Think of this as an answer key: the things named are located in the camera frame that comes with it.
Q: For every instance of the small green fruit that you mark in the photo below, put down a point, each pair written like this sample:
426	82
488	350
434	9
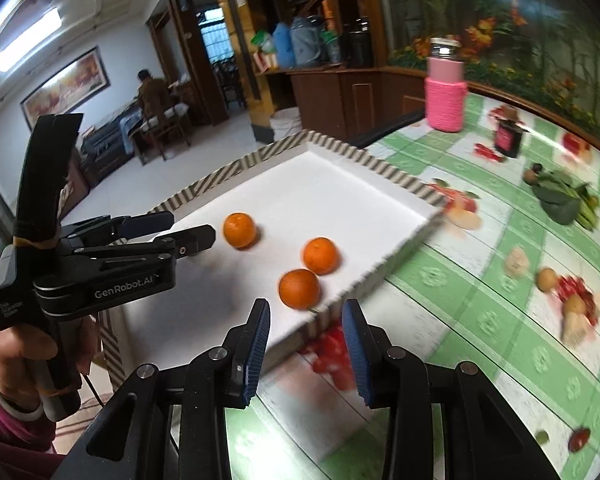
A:
543	436

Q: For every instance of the round brown fruit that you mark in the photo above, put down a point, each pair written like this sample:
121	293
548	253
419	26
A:
575	305
546	278

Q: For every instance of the wooden chair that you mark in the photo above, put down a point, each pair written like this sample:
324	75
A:
162	127

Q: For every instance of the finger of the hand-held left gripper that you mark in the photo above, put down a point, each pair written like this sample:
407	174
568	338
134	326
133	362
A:
140	225
195	240

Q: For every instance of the ceiling light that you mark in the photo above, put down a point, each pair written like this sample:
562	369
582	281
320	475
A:
25	40

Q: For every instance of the flower scene wall panel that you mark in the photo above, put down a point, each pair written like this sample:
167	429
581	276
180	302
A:
505	25

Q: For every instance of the framed wall painting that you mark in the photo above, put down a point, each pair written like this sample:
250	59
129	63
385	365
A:
62	85

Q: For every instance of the dark pot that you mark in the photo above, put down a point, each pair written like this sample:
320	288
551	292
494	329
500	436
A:
360	42

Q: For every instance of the blue jug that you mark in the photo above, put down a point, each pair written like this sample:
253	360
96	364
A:
282	45

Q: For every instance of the person's left hand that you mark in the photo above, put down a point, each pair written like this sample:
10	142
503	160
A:
15	360

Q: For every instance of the dark jar red label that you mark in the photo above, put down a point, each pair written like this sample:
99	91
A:
509	137

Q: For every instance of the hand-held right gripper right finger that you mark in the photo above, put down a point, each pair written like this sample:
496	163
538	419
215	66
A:
356	355

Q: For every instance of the black bench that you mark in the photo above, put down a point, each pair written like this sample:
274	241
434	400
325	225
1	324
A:
105	142

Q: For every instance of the orange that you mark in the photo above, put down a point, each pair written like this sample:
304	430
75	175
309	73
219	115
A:
299	288
239	230
321	255

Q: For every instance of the white bangle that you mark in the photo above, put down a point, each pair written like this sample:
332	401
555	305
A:
10	404

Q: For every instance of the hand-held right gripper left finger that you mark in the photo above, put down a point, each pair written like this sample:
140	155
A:
252	355

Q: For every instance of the green checked fruit-print tablecloth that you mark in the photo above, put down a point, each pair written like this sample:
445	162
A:
470	360

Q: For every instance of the pink knitted sleeve bottle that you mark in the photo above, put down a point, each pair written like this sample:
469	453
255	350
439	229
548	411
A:
446	95

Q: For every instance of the small red fruit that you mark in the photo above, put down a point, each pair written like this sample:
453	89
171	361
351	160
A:
578	437

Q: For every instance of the white foam tray striped rim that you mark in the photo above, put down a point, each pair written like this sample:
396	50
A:
320	195

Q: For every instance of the large clear jar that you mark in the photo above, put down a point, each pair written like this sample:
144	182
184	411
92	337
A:
305	40

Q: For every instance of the wooden cabinet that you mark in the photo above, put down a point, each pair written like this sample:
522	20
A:
340	95

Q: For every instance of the white bucket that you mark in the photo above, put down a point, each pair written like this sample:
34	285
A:
285	122

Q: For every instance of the green bag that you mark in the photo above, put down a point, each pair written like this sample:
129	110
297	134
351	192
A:
262	45

